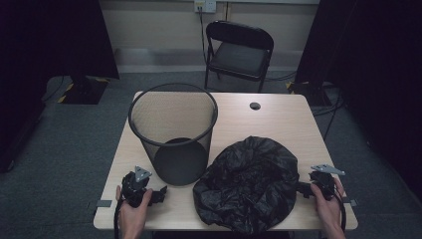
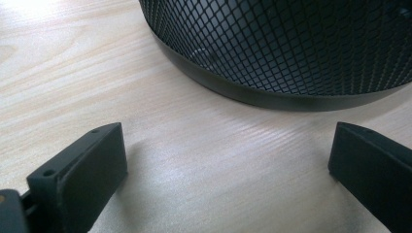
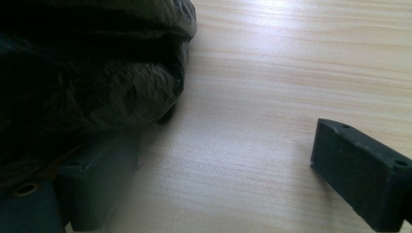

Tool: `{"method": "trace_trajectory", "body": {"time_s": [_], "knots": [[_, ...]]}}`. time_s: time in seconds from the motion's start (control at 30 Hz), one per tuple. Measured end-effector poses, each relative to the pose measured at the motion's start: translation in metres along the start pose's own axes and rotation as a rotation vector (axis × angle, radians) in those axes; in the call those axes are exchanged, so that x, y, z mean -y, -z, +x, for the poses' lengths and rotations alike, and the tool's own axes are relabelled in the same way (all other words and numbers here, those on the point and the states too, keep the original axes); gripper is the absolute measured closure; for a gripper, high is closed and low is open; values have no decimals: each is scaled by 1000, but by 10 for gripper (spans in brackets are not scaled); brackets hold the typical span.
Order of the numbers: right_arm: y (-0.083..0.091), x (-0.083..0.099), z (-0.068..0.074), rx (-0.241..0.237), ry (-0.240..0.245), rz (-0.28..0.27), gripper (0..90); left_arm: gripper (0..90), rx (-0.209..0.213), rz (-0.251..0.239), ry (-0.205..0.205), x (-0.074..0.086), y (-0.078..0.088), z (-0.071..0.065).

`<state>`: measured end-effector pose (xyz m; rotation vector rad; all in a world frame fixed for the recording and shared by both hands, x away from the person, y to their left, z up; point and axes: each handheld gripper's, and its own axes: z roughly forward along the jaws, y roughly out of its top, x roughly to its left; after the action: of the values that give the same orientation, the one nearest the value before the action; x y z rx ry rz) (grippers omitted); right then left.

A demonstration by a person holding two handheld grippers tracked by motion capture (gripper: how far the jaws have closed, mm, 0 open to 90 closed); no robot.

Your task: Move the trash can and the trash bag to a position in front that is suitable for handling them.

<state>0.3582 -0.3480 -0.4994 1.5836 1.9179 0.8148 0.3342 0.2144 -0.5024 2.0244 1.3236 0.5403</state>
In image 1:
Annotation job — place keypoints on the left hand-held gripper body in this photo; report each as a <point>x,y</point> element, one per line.
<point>133,186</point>

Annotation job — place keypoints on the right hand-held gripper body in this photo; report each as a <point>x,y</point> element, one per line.
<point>323,182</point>

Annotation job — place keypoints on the black mesh waste bin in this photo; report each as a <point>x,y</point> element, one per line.
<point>180,166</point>

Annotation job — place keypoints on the black plastic garbage bag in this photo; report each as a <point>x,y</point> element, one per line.
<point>247,186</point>

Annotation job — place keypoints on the person's left hand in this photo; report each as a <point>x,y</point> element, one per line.
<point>132,217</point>

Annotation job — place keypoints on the person's right hand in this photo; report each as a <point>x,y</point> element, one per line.
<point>331,212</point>

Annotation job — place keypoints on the grey tape piece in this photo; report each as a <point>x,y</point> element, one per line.
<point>104,203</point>
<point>350,201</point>

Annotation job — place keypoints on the black stand base with striped tape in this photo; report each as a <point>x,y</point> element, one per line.
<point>310,93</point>
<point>84,91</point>

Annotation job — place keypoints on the dark curtain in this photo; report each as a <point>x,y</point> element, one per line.
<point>49,36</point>
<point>375,66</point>

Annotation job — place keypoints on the black folding chair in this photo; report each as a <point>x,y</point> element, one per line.
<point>239,58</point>

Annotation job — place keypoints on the white wall socket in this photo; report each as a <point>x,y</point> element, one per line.
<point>205,5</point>

